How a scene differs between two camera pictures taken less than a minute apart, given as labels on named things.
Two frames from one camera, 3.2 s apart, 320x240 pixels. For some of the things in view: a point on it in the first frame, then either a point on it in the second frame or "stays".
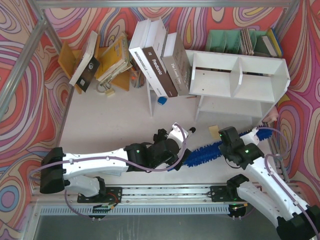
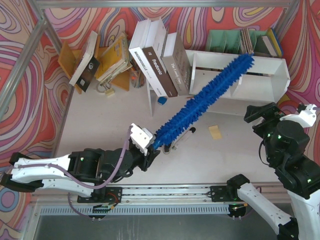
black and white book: [88, 65] stays
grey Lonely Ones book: [176, 62] stays
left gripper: [182, 157] → [151, 155]
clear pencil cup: [137, 78] stays
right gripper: [227, 135] → [260, 114]
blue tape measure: [162, 100] stays
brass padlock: [106, 88] stays
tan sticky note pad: [214, 131] stays
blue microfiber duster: [214, 151] → [221, 82]
